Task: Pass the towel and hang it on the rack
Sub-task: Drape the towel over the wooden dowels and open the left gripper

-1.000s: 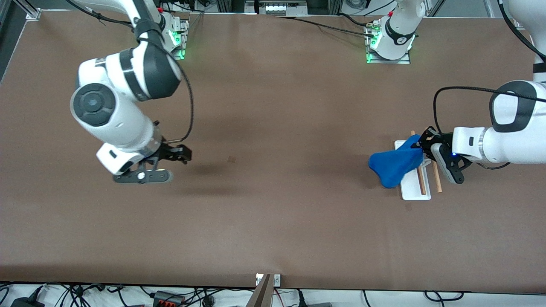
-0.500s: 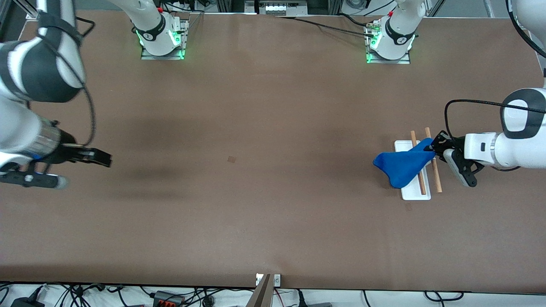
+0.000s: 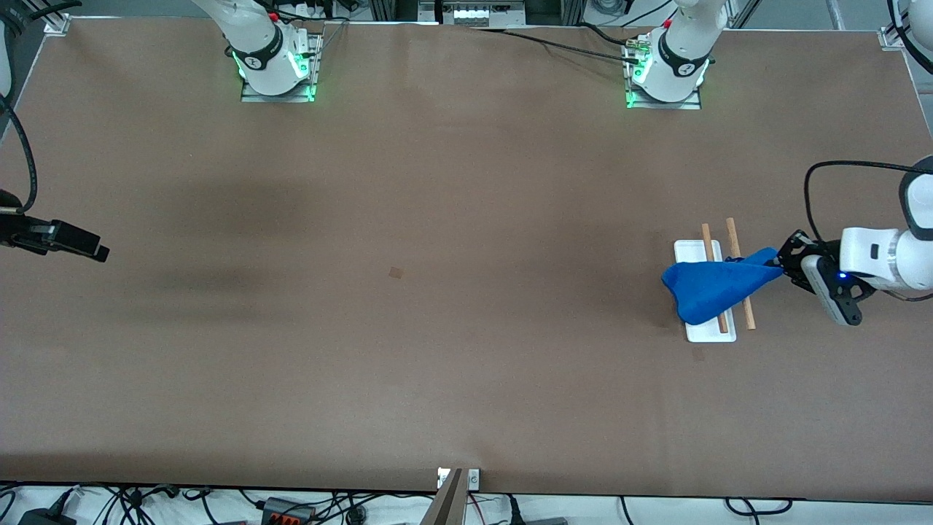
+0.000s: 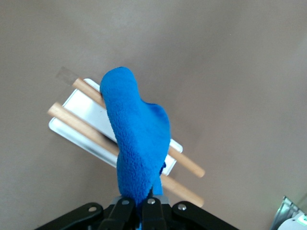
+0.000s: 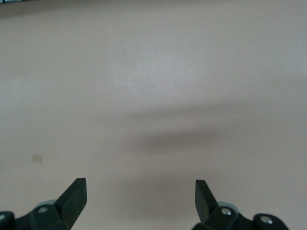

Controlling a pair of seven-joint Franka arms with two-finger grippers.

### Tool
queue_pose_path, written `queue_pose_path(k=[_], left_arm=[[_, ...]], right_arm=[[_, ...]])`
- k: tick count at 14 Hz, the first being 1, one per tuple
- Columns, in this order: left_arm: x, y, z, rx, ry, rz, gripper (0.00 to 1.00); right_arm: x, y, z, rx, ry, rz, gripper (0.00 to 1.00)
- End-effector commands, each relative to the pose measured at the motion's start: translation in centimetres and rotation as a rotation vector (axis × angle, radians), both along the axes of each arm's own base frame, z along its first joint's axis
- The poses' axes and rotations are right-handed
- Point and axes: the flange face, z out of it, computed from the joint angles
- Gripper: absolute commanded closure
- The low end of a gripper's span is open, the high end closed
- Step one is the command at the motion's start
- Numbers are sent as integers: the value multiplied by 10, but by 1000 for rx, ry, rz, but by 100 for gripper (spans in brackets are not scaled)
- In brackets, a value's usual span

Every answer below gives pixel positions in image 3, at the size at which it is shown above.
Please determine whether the blue towel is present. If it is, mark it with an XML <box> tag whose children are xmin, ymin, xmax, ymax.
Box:
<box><xmin>661</xmin><ymin>248</ymin><xmax>784</xmax><ymax>327</ymax></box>

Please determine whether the black power adapter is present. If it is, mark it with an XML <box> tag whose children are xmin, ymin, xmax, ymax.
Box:
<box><xmin>18</xmin><ymin>508</ymin><xmax>77</xmax><ymax>525</ymax></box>

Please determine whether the white power strip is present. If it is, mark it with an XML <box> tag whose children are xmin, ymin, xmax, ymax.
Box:
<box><xmin>437</xmin><ymin>0</ymin><xmax>527</xmax><ymax>27</ymax></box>

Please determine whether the black floor cable loop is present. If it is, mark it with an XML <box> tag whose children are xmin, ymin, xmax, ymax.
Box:
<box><xmin>724</xmin><ymin>497</ymin><xmax>794</xmax><ymax>517</ymax></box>

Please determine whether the brown camera mount post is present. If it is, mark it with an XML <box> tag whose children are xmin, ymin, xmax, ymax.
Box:
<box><xmin>421</xmin><ymin>468</ymin><xmax>469</xmax><ymax>525</ymax></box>

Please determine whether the black cable on table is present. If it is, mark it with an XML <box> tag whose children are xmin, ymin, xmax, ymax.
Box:
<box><xmin>470</xmin><ymin>26</ymin><xmax>644</xmax><ymax>66</ymax></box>

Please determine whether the white table edge bracket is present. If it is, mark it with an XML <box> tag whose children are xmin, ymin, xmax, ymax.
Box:
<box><xmin>437</xmin><ymin>468</ymin><xmax>480</xmax><ymax>491</ymax></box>

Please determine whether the black box with orange buttons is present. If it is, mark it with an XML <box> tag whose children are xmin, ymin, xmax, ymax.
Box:
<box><xmin>262</xmin><ymin>497</ymin><xmax>319</xmax><ymax>525</ymax></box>

